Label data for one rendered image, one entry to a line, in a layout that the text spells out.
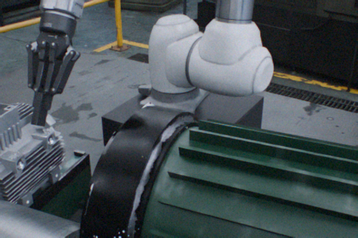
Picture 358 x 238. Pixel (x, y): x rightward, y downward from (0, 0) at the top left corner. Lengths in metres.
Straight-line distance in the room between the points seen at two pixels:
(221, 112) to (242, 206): 1.09
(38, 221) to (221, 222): 0.34
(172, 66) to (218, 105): 0.21
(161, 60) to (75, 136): 0.40
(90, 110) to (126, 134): 1.34
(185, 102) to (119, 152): 1.06
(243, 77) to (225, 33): 0.13
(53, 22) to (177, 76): 0.49
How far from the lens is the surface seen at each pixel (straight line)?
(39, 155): 0.99
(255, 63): 1.22
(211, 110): 1.41
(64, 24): 0.99
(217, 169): 0.34
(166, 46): 1.34
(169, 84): 1.38
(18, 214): 0.64
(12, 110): 0.96
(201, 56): 1.27
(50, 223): 0.62
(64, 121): 1.64
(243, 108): 1.43
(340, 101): 3.89
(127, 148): 0.35
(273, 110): 1.70
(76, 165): 1.15
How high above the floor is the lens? 1.54
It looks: 28 degrees down
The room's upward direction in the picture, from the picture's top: straight up
